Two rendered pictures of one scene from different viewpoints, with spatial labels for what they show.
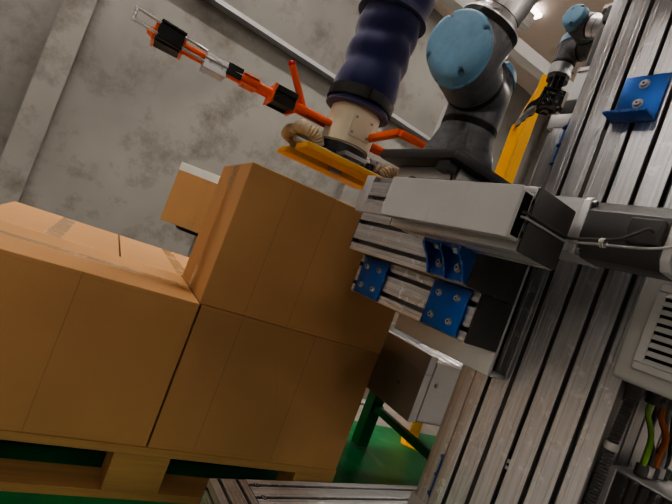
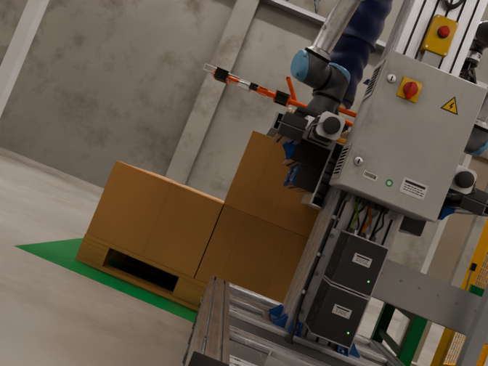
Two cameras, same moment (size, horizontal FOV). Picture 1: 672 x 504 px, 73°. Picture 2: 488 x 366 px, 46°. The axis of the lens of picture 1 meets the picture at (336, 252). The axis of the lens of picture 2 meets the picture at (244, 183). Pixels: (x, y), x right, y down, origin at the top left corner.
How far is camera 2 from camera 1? 1.77 m
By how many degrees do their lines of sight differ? 32
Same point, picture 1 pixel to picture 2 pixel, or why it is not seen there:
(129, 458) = (185, 282)
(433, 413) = not seen: hidden behind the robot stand
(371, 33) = (333, 54)
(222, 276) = (235, 189)
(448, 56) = (294, 69)
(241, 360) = (245, 238)
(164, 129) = not seen: hidden behind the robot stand
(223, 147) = not seen: hidden behind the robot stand
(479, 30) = (302, 57)
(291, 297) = (274, 205)
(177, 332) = (211, 217)
